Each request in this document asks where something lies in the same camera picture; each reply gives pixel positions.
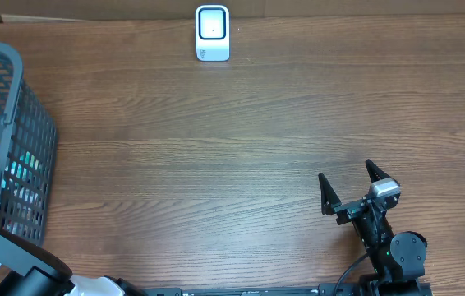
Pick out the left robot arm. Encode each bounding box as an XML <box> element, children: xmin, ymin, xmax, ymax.
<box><xmin>0</xmin><ymin>226</ymin><xmax>145</xmax><ymax>295</ymax></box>

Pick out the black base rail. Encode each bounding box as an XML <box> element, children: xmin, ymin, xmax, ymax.
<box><xmin>141</xmin><ymin>282</ymin><xmax>434</xmax><ymax>296</ymax></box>

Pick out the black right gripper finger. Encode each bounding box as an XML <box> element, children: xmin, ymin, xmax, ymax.
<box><xmin>365</xmin><ymin>159</ymin><xmax>389</xmax><ymax>183</ymax></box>
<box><xmin>318</xmin><ymin>173</ymin><xmax>341</xmax><ymax>215</ymax></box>

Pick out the small teal tissue pack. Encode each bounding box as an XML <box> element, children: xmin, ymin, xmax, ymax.
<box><xmin>2</xmin><ymin>152</ymin><xmax>41</xmax><ymax>202</ymax></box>

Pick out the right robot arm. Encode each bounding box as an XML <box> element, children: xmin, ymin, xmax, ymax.
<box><xmin>318</xmin><ymin>159</ymin><xmax>432</xmax><ymax>296</ymax></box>

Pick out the grey plastic basket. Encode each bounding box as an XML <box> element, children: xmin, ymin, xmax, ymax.
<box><xmin>0</xmin><ymin>43</ymin><xmax>58</xmax><ymax>246</ymax></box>

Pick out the white barcode scanner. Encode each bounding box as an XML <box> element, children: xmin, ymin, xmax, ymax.
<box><xmin>195</xmin><ymin>4</ymin><xmax>230</xmax><ymax>62</ymax></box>

